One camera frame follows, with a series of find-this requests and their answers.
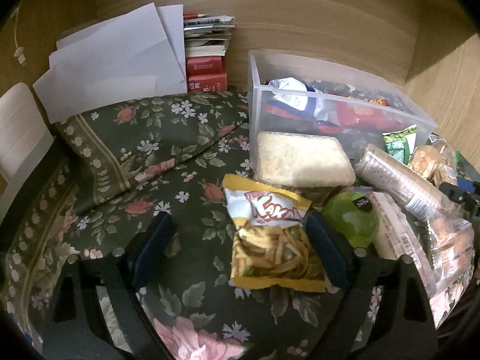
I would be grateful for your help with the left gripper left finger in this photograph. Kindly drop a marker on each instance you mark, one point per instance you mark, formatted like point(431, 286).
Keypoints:
point(123, 276)

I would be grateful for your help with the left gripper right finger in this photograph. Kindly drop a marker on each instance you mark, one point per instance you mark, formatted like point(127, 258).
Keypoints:
point(346, 271)

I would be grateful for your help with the purple biscuit roll package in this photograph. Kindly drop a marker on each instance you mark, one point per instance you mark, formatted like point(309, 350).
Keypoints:
point(411, 192)

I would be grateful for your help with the clear bag with green zip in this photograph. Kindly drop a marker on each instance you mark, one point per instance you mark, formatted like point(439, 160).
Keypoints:
point(435, 161)

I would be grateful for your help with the green round snack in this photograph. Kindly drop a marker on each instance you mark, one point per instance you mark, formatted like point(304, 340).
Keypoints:
point(353, 214)

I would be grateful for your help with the yellow fries snack bag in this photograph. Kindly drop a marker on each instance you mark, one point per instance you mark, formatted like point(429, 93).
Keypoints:
point(270, 244)

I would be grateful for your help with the beige rice cracker block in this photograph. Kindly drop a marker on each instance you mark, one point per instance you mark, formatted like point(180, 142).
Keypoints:
point(302, 161)

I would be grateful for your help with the red snack packet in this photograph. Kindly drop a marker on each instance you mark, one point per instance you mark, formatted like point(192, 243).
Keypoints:
point(343, 118)

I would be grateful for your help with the blue white foil snack bag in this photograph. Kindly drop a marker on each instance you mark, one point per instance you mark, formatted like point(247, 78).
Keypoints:
point(294, 106)

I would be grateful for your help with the clear bag of pastries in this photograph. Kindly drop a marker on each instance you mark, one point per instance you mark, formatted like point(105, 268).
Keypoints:
point(452, 254)

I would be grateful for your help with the waffle biscuit package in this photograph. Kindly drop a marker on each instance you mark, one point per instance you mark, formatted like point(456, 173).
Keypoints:
point(395, 237)

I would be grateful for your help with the green pea snack packet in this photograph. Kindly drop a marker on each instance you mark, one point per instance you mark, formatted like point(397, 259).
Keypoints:
point(401, 144)

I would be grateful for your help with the floral dark green tablecloth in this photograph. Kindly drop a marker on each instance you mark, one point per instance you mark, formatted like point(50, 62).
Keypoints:
point(108, 175)

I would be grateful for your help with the clear plastic storage bin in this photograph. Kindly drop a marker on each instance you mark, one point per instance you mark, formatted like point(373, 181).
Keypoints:
point(335, 83)

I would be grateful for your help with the white paper sheets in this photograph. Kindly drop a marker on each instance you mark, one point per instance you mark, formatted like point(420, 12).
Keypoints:
point(140, 54)

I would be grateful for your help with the stack of books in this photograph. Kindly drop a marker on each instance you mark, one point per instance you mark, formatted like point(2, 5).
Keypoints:
point(206, 43)

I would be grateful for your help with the red white glue tube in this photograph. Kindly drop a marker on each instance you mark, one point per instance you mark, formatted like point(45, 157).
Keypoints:
point(194, 16)

